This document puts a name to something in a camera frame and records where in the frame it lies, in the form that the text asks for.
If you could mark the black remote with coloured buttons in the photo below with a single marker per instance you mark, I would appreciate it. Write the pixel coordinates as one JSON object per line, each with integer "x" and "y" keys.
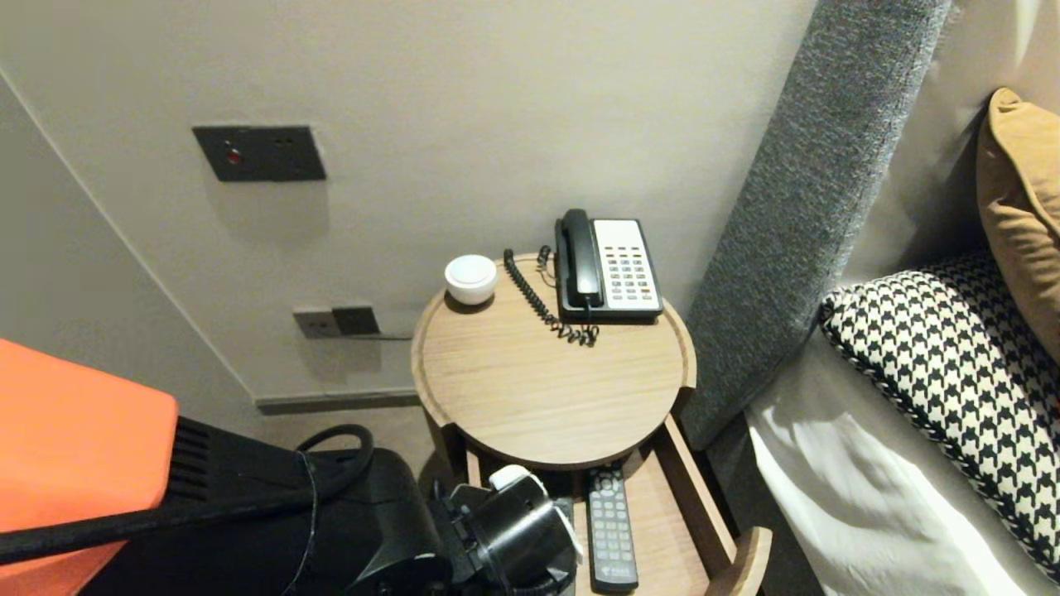
{"x": 613, "y": 538}

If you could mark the wooden nightstand drawer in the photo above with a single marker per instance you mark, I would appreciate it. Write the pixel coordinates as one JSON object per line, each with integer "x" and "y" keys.
{"x": 671, "y": 530}

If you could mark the orange and black left arm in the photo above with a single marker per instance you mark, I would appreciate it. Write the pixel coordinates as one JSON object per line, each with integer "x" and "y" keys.
{"x": 74, "y": 430}

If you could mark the black telephone handset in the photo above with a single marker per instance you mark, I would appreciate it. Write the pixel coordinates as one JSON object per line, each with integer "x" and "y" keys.
{"x": 580, "y": 257}

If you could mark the round wooden nightstand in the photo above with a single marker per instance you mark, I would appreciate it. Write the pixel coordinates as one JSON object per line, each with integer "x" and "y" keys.
{"x": 546, "y": 389}

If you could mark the black white desk telephone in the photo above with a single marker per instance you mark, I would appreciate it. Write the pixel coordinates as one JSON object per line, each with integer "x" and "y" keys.
{"x": 629, "y": 273}

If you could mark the wooden baseboard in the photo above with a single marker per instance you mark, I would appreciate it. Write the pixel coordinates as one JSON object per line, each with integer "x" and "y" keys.
{"x": 331, "y": 401}

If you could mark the grey fabric bed base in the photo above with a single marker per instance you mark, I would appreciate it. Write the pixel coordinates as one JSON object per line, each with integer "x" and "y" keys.
{"x": 745, "y": 497}

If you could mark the grey fabric headboard panel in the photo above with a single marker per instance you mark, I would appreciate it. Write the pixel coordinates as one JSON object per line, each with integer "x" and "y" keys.
{"x": 811, "y": 207}

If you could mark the white bed sheet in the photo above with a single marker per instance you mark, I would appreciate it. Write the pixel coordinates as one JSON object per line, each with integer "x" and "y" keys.
{"x": 869, "y": 513}

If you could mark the black white houndstooth pillow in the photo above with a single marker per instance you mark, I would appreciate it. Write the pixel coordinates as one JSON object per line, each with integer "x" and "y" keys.
{"x": 952, "y": 372}

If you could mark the beige padded headboard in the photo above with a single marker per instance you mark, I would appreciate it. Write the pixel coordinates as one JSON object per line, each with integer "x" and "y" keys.
{"x": 927, "y": 124}

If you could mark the mustard yellow pillow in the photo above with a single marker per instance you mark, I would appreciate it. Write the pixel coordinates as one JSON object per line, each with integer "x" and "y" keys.
{"x": 1027, "y": 207}

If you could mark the grey and black wall outlet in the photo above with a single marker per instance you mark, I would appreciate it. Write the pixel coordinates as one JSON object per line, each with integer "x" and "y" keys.
{"x": 331, "y": 321}

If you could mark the dark wall socket panel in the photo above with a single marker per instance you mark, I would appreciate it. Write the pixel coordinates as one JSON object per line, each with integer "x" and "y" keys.
{"x": 273, "y": 153}

